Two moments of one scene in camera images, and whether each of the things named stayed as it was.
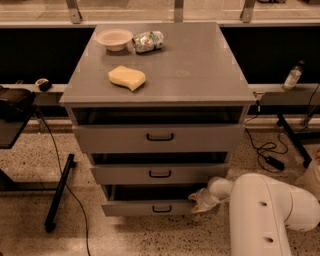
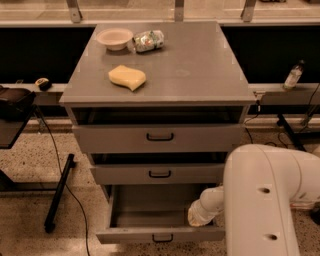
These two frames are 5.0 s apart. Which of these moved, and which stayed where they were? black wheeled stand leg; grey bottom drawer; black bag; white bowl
Moved: grey bottom drawer
Stayed: white bowl; black wheeled stand leg; black bag
